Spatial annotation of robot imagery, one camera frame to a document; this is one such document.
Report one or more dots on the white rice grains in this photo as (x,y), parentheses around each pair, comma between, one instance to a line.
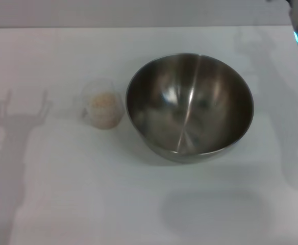
(103,108)

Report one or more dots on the clear plastic measuring cup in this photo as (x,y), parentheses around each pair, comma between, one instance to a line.
(114,88)

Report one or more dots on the stainless steel mixing bowl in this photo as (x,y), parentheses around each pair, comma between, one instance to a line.
(189,114)

